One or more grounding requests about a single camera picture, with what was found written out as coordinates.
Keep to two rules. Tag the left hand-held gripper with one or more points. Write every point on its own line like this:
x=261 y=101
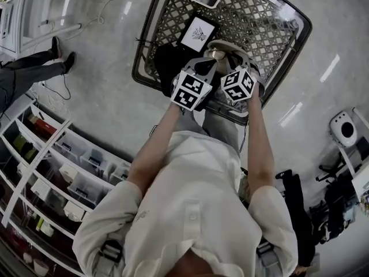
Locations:
x=191 y=92

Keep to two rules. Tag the white pet carrier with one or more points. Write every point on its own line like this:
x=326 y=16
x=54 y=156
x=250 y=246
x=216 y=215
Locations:
x=344 y=128

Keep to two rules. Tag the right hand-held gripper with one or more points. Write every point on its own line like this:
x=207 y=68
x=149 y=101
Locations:
x=238 y=86

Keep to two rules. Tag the red box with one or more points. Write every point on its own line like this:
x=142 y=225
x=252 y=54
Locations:
x=43 y=124

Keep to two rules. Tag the white desk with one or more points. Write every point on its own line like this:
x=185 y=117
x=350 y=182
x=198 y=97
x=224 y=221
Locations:
x=357 y=166

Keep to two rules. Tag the person's right forearm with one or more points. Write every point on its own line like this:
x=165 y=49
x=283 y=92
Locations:
x=261 y=149

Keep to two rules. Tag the black cloth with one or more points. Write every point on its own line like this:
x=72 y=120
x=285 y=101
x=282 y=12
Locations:
x=167 y=65

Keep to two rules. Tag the white tube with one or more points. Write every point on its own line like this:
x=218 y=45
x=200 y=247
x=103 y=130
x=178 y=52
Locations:
x=62 y=27

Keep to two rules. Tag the beige glasses case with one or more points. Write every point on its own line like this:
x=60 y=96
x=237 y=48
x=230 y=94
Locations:
x=230 y=48

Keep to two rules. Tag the clear storage bin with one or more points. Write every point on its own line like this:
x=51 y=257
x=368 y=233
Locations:
x=96 y=159
x=69 y=146
x=82 y=187

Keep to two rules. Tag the black office chair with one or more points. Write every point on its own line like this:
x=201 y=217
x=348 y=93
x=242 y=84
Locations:
x=337 y=189

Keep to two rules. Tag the woven rattan table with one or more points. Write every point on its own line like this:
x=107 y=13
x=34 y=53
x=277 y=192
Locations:
x=259 y=24

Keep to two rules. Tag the person's patterned shoe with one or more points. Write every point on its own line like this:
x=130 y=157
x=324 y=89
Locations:
x=234 y=108

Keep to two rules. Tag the white cabinet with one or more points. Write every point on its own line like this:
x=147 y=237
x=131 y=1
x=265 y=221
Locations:
x=26 y=13

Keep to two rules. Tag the person's white shirt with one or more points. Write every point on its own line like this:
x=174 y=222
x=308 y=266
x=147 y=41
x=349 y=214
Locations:
x=190 y=200

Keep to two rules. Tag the white perforated box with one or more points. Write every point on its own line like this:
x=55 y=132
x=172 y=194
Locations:
x=40 y=187

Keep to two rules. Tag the person's grey trousers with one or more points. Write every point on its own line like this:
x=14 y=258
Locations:
x=220 y=130

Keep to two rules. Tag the black framed picture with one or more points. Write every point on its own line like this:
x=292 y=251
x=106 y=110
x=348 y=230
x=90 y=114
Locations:
x=199 y=33

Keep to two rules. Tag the person's left forearm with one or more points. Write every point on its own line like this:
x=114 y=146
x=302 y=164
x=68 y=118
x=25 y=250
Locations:
x=152 y=151

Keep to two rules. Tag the green box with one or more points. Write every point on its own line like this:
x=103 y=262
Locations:
x=24 y=147

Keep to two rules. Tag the white shelf unit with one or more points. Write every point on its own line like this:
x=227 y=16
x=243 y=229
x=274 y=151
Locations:
x=43 y=183

